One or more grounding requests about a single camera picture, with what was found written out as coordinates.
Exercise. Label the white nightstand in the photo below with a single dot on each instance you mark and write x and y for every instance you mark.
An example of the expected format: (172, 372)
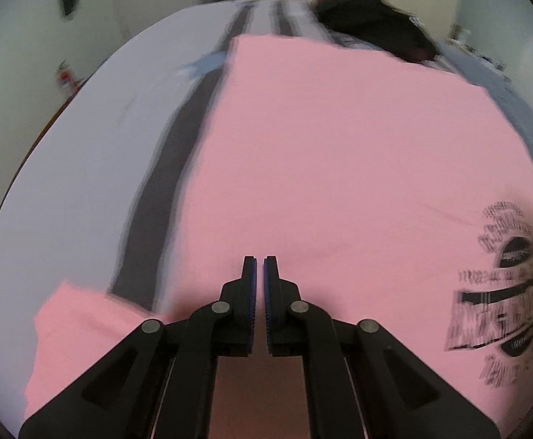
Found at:
(465, 39)

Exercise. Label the black clothing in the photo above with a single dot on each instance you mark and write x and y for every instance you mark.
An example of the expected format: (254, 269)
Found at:
(371, 23)

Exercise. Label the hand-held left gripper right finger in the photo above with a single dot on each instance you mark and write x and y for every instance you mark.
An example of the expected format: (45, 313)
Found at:
(269, 315)

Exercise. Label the striped star print bed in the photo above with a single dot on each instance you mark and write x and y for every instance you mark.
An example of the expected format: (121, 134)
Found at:
(88, 169)

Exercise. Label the pink shirt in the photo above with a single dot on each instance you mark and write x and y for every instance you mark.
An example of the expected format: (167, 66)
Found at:
(339, 169)

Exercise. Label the red fire extinguisher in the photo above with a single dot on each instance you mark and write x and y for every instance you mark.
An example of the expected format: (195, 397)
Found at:
(67, 80)

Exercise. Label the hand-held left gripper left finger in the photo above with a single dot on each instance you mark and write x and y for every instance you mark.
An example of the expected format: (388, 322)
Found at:
(251, 311)

